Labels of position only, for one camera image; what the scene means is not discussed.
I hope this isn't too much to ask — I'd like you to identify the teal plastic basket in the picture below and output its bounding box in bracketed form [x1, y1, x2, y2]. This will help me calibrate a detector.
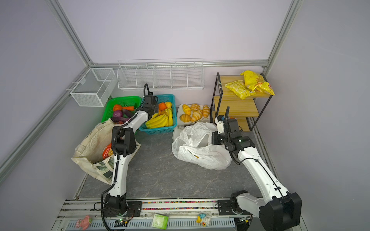
[139, 94, 177, 135]

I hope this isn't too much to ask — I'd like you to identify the red snack bag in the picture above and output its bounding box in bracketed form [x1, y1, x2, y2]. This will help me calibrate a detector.
[102, 143, 113, 159]

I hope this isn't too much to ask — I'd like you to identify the croissant front left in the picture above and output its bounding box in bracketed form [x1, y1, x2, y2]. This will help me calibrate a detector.
[180, 114, 191, 123]

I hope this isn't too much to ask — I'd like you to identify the banana bunch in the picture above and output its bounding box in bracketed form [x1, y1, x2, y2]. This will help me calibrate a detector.
[145, 108, 174, 129]

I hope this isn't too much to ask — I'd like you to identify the green small box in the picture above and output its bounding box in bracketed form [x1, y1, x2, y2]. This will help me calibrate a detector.
[151, 214, 169, 230]

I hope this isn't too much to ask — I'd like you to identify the white plastic grocery bag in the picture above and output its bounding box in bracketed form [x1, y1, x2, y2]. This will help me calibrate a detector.
[172, 122, 232, 170]

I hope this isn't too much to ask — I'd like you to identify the purple onion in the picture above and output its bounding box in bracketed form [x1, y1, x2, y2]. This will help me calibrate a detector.
[113, 110, 123, 117]

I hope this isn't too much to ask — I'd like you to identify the cream canvas tote bag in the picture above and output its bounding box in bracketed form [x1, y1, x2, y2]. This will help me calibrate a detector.
[71, 118, 142, 185]

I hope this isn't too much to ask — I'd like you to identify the croissant far left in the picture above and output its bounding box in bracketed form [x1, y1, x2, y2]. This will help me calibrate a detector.
[182, 104, 192, 116]

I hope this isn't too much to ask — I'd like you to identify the yellow chip bag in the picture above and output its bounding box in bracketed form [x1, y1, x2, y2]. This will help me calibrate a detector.
[224, 80, 256, 100]
[240, 70, 275, 96]

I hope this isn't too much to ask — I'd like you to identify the black wooden shelf rack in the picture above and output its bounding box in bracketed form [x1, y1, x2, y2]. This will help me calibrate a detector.
[210, 73, 273, 131]

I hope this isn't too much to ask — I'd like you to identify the green plastic basket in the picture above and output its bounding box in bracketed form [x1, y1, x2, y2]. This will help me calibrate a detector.
[101, 96, 142, 122]

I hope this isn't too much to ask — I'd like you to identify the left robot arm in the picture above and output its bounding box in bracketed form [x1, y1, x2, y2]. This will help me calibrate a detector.
[101, 83, 158, 215]

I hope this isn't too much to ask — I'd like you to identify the orange fruit back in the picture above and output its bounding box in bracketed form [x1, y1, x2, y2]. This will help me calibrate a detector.
[159, 103, 167, 111]

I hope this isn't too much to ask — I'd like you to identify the purple eggplant front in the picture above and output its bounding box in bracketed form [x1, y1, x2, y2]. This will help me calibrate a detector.
[110, 117, 130, 123]

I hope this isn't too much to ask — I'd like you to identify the croissant top middle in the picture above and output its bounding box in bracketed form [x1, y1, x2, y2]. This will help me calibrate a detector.
[190, 104, 200, 111]

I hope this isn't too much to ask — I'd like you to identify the yellow chip bag right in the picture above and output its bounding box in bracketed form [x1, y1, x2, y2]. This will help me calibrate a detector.
[240, 70, 275, 96]

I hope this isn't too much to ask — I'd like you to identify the dark purple eggplant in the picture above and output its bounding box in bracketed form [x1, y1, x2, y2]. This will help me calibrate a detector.
[122, 109, 135, 118]

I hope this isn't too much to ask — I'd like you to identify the orange red tomato back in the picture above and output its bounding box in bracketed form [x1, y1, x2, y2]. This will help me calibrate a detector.
[113, 105, 122, 112]

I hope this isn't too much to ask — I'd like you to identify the white bread tray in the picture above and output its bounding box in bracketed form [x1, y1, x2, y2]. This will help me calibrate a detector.
[172, 104, 210, 141]

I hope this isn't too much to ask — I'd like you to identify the yellow chip bag left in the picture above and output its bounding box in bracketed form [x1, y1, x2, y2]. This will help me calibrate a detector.
[224, 80, 256, 100]

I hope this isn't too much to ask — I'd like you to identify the small white mesh basket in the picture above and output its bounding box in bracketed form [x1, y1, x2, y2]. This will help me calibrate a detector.
[70, 68, 118, 107]

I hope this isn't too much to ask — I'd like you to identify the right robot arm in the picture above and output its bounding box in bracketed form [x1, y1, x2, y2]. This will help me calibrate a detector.
[212, 107, 302, 231]

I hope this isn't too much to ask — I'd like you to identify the long white wire basket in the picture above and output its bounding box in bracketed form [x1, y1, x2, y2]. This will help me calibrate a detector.
[117, 59, 205, 90]

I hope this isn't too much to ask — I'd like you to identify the orange carrot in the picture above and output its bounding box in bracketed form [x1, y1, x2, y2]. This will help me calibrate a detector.
[121, 106, 135, 112]

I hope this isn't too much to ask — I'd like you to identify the yellow toy figure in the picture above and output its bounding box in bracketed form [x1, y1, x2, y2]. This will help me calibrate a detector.
[196, 213, 211, 227]

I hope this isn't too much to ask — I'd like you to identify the pink toy figure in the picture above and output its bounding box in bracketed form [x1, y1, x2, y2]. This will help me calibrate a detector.
[75, 215, 92, 231]

